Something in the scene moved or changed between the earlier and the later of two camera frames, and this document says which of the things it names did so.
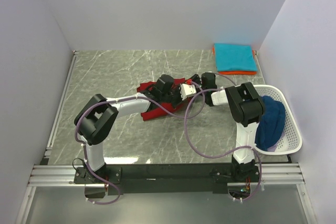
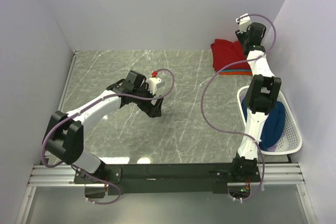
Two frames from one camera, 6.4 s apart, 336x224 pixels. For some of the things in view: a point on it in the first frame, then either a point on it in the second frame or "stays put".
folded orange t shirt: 237,72 stays put
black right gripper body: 203,89 → 243,38
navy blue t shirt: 271,125 stays put
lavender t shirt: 272,148 stays put
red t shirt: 164,108 → 225,52
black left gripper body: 174,97 → 144,92
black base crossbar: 167,178 stays put
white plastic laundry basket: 292,141 stays put
